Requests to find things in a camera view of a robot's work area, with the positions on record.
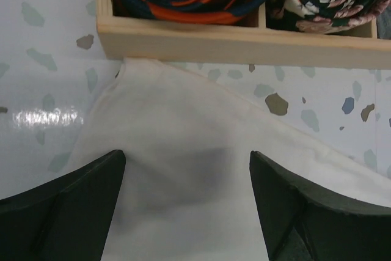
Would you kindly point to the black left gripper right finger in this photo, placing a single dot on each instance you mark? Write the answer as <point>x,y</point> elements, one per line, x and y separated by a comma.
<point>301,220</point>

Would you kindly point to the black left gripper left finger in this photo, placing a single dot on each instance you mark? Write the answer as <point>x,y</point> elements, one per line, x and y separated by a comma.
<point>67,218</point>

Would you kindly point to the white floral print t-shirt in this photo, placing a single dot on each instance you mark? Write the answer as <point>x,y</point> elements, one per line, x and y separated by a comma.
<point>186,192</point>

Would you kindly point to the wooden compartment organizer box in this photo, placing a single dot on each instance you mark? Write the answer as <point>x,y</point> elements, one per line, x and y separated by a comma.
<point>252,43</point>

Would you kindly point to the grey folded cloth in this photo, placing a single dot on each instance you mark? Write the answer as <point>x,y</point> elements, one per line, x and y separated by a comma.
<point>383,23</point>

